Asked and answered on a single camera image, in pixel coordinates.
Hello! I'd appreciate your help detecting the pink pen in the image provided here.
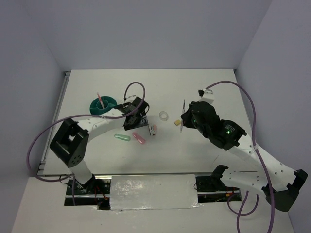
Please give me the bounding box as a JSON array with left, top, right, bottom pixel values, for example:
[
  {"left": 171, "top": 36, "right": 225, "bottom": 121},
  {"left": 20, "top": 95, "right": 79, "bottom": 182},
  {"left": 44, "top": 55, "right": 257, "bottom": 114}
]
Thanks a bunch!
[{"left": 97, "top": 92, "right": 105, "bottom": 109}]

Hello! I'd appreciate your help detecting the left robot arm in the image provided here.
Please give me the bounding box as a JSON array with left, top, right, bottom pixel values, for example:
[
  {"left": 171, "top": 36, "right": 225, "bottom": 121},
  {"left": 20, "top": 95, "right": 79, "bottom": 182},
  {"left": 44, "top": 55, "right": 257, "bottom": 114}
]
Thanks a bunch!
[{"left": 50, "top": 97, "right": 150, "bottom": 194}]

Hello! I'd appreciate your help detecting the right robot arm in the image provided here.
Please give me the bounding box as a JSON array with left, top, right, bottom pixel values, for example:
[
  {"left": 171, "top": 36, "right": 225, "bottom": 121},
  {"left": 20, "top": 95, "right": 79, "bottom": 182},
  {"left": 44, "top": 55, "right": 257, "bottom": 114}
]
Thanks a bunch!
[{"left": 181, "top": 101, "right": 308, "bottom": 212}]

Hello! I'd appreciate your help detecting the pink white mini stapler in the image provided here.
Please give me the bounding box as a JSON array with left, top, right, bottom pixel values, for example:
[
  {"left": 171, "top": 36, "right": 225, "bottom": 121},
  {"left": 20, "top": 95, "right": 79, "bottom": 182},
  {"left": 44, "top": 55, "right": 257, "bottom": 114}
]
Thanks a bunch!
[{"left": 148, "top": 125, "right": 157, "bottom": 136}]

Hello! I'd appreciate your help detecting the pink highlighter cap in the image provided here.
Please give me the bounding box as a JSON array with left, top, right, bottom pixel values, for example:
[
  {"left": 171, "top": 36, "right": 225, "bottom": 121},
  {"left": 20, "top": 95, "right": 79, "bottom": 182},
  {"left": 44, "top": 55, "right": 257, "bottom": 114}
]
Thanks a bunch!
[{"left": 132, "top": 132, "right": 146, "bottom": 145}]

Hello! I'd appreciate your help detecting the green highlighter cap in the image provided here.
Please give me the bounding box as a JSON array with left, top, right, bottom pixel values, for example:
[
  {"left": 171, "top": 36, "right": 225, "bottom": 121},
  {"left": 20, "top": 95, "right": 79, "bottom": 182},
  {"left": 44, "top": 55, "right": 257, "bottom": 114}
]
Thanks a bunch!
[{"left": 114, "top": 134, "right": 131, "bottom": 141}]

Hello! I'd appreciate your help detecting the yellow eraser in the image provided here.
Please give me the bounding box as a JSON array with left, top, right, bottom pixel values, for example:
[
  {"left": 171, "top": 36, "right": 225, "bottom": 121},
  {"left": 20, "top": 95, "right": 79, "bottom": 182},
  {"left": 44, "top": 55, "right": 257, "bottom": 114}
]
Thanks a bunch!
[{"left": 174, "top": 120, "right": 182, "bottom": 126}]

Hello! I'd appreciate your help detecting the clear tape roll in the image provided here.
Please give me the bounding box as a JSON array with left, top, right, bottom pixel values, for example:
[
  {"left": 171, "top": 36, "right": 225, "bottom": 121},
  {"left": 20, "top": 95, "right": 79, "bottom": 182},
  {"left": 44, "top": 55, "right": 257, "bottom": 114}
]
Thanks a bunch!
[{"left": 159, "top": 111, "right": 169, "bottom": 121}]

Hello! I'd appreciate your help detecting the teal round divided container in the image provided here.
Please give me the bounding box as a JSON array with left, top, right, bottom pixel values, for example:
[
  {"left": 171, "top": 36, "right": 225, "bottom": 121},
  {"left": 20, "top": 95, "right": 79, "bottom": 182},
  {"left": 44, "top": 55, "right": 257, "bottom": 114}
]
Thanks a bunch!
[{"left": 89, "top": 96, "right": 117, "bottom": 115}]

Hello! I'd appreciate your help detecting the silver foil base cover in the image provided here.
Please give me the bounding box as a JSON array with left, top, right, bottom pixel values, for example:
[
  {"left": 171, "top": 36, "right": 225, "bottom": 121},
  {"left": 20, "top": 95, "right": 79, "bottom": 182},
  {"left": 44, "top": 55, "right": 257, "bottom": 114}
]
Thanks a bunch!
[{"left": 110, "top": 174, "right": 199, "bottom": 210}]

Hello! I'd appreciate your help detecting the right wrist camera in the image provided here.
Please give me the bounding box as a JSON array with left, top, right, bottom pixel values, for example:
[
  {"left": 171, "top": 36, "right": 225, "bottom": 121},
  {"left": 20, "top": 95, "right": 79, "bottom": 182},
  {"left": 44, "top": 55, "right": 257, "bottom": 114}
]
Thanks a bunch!
[{"left": 198, "top": 88, "right": 215, "bottom": 104}]

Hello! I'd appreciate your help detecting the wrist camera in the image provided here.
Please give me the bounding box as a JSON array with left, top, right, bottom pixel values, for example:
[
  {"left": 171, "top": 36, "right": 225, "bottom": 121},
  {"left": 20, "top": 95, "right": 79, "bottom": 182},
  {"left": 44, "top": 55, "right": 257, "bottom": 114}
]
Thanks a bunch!
[
  {"left": 198, "top": 88, "right": 215, "bottom": 104},
  {"left": 124, "top": 95, "right": 137, "bottom": 104}
]

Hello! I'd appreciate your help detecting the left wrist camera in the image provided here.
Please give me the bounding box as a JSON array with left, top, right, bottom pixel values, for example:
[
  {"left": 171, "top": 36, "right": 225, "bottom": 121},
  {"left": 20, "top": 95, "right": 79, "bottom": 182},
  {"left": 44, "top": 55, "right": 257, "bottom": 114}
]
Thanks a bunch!
[{"left": 124, "top": 95, "right": 137, "bottom": 104}]

